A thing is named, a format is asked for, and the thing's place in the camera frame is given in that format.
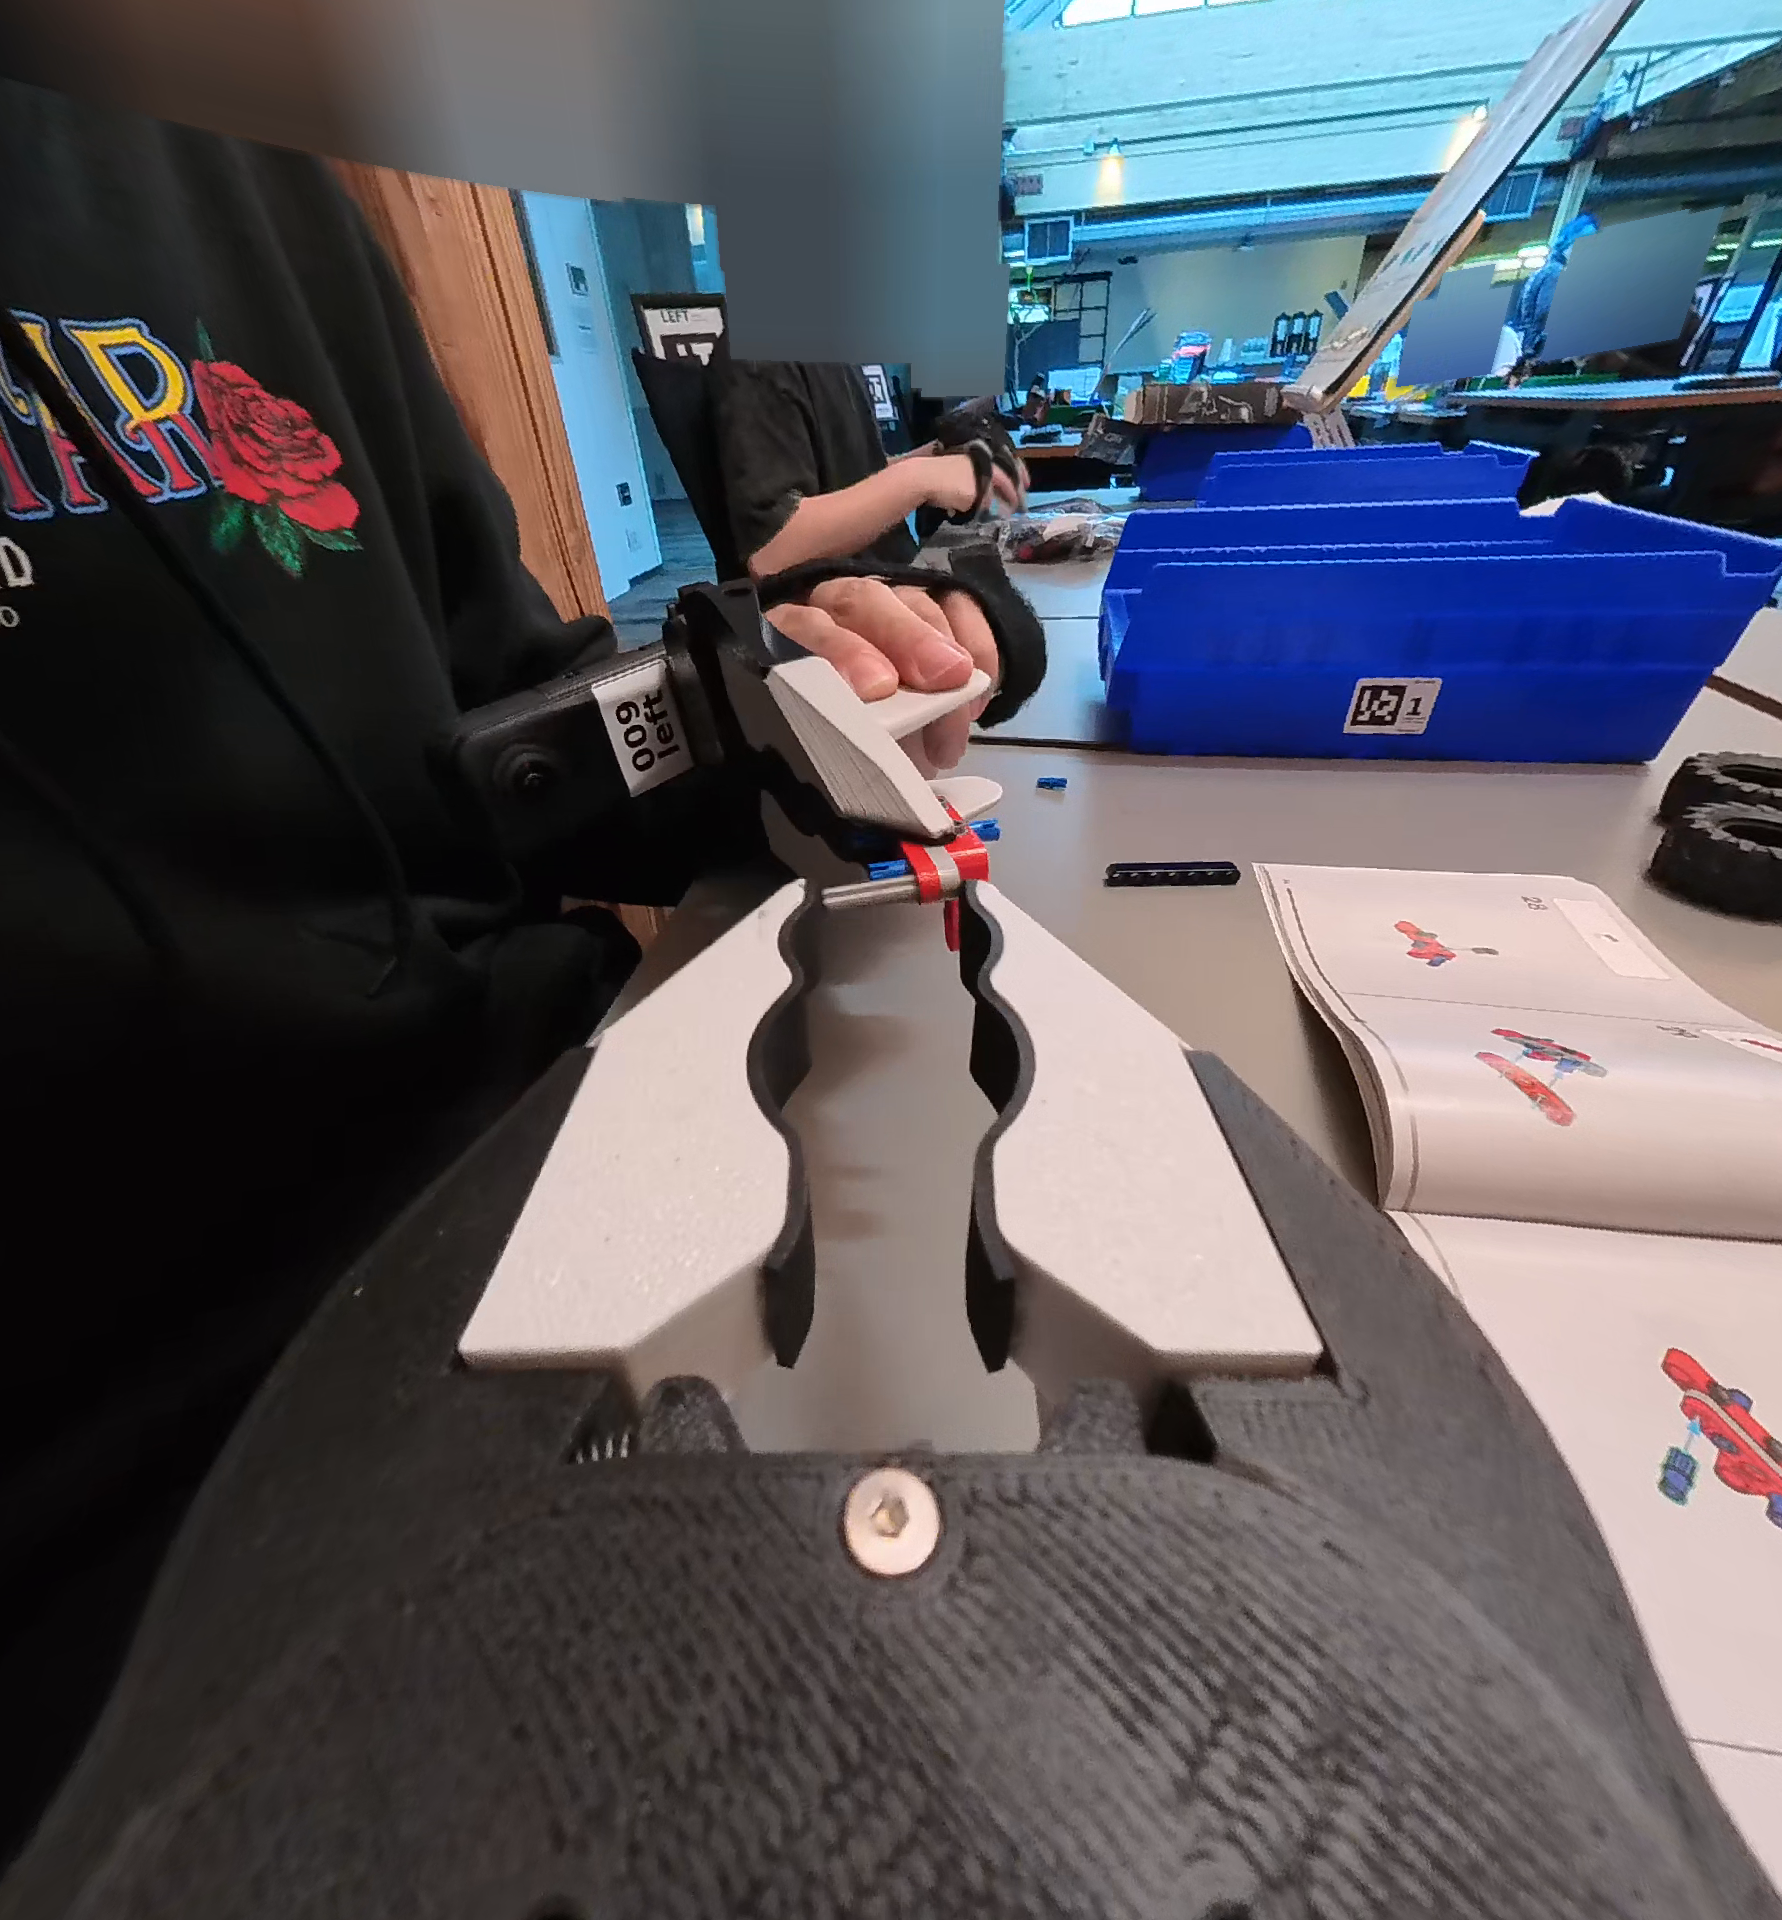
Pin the blue plastic bin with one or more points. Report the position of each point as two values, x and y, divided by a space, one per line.
1432 645
1356 473
1177 465

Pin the dark toy parts pile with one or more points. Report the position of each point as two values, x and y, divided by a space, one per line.
1064 537

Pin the red toy brick assembly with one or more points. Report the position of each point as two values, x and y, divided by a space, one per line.
934 862

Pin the wooden column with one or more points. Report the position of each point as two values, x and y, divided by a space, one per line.
456 374

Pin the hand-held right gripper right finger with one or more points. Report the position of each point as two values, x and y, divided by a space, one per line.
1146 1184

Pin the open instruction booklet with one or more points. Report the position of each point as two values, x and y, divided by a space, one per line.
1582 1140

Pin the long wooden-edged table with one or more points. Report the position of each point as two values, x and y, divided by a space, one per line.
1655 397

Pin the black toy tire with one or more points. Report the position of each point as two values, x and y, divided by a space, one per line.
1755 780
1747 862

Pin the grey printed cardboard box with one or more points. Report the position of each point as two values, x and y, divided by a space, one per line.
1207 403

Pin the person's left hand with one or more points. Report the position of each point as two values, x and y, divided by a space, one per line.
891 645

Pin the person in black hoodie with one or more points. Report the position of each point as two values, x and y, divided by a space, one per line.
157 899

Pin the grey toy axle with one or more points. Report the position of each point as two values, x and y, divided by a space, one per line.
870 894

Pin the black toy beam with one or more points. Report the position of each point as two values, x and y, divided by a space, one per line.
1173 872

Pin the grey desk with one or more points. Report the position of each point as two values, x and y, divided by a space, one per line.
1133 975

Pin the wooden display board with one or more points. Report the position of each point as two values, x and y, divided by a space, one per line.
1432 224

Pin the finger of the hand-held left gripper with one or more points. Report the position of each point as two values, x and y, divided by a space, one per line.
975 794
861 758

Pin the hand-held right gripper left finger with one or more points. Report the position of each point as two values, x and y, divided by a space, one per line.
638 1184

